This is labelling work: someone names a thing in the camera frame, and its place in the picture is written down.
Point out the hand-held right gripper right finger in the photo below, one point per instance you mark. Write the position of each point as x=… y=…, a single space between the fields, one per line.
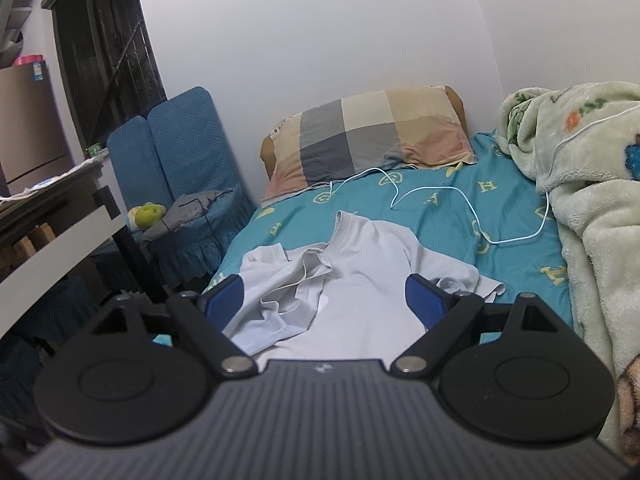
x=419 y=301

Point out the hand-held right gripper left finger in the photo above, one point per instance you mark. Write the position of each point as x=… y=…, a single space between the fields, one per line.
x=226 y=294

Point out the white t-shirt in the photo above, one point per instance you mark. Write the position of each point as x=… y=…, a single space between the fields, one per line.
x=360 y=280

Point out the teal printed bed sheet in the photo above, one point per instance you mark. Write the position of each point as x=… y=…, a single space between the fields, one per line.
x=440 y=212

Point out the grey cloth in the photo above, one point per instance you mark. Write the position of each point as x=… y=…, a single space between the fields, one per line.
x=192 y=205

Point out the yellow green plush toy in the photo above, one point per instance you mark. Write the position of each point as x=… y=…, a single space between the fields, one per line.
x=146 y=215

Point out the blue covered chair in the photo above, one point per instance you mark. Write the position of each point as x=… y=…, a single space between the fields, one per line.
x=132 y=160
x=195 y=150

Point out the checkered pillow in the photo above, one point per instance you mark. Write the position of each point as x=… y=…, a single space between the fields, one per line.
x=360 y=135

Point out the white-edged desk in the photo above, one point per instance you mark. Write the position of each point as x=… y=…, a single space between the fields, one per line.
x=50 y=250

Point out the green printed fleece blanket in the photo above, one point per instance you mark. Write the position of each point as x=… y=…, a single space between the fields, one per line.
x=590 y=240

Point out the brown pillow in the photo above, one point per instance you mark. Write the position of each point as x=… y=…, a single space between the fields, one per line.
x=456 y=102

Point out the white papers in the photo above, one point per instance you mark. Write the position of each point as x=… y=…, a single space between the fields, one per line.
x=45 y=185

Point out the brown cabinet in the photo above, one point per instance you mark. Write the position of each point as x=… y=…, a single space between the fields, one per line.
x=30 y=120

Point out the dark window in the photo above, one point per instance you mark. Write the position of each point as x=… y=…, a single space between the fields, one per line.
x=105 y=50

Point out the pink lidded container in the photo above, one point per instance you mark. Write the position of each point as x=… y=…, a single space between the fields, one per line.
x=30 y=60

